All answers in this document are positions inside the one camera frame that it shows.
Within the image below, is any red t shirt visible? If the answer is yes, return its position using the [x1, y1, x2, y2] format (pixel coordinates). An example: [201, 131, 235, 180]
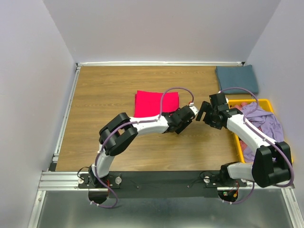
[133, 90, 179, 118]

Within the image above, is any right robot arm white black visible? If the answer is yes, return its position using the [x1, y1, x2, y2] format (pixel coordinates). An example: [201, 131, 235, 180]
[196, 101, 295, 188]

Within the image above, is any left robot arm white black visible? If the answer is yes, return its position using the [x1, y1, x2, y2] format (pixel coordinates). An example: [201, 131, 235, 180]
[89, 106, 197, 188]

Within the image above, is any yellow plastic bin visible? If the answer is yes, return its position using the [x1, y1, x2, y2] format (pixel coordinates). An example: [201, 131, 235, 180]
[227, 98, 294, 164]

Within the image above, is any pink garment in bin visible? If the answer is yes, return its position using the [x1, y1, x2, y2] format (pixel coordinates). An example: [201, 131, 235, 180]
[233, 102, 248, 152]

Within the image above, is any folded grey-blue t shirt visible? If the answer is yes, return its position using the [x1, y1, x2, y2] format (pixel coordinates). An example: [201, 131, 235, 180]
[215, 65, 259, 95]

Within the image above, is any lavender t shirt in bin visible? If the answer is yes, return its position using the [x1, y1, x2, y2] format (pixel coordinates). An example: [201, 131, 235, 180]
[241, 102, 285, 163]

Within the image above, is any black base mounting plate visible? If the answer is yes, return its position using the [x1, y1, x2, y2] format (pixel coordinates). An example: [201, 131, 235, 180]
[77, 171, 247, 200]

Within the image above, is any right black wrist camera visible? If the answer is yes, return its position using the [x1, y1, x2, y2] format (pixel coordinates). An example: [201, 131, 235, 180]
[209, 93, 229, 112]

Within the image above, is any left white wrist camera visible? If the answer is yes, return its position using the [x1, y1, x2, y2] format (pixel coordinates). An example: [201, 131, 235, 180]
[172, 102, 199, 124]

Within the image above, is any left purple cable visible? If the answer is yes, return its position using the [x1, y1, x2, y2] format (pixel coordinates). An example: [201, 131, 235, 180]
[95, 87, 195, 209]

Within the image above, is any purple cable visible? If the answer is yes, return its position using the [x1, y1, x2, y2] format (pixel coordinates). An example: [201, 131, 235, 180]
[219, 87, 294, 205]
[95, 87, 195, 209]

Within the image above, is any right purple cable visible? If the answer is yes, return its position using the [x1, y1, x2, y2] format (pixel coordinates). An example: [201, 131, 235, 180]
[219, 87, 294, 205]

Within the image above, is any aluminium left side rail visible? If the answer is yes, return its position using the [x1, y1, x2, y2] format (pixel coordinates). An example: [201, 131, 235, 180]
[48, 65, 81, 171]

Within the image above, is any aluminium rail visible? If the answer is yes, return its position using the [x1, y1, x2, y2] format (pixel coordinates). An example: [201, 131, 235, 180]
[38, 169, 295, 191]
[48, 65, 81, 171]

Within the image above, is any aluminium front rail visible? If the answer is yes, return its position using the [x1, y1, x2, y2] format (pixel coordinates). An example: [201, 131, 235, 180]
[38, 169, 295, 191]

